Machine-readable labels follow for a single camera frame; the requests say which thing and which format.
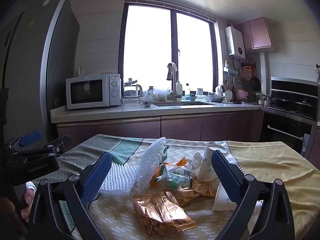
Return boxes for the dotted paper cup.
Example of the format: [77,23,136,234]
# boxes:
[197,144,227,182]
[213,183,237,211]

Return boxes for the white foam fruit net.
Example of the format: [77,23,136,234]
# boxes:
[98,137,167,196]

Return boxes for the white tissue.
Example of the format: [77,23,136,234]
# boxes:
[185,152,203,176]

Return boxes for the orange peel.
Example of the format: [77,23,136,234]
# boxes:
[150,157,188,186]

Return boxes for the gold foil snack bag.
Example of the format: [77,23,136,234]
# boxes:
[132,192,196,236]

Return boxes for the gold foil wrapper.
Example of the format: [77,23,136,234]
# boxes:
[164,180,217,207]

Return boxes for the green clear plastic wrapper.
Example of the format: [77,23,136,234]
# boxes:
[156,146,193,190]

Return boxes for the kitchen faucet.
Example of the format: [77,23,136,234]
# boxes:
[167,62,182,101]

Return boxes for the person's left hand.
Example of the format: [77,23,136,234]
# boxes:
[1,181,36,230]

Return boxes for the purple base cabinets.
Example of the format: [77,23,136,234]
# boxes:
[56,110,263,147]

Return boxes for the patterned tablecloth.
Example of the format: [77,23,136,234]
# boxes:
[47,134,319,239]

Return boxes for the pink pot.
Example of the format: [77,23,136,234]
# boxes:
[235,89,249,101]

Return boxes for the steel kettle on stove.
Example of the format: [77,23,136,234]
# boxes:
[256,93,271,106]

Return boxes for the black built-in oven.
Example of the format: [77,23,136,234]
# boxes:
[259,77,319,156]

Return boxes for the white microwave oven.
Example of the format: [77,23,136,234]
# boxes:
[66,73,121,110]

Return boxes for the black hanging frying pan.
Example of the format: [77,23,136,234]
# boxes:
[250,67,261,92]

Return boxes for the grey steel refrigerator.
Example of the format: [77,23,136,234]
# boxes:
[1,0,80,146]

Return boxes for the small patterned bowl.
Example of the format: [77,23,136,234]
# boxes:
[142,100,153,107]

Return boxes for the glass electric kettle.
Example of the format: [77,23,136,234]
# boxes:
[123,78,143,98]

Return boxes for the white soap bottle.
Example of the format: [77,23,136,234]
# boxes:
[175,78,183,96]

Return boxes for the white water heater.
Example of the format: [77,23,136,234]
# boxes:
[225,26,246,60]

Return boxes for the pink wall cabinet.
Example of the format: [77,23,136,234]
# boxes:
[234,17,272,51]

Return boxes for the window frame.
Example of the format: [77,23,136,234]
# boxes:
[118,1,219,92]

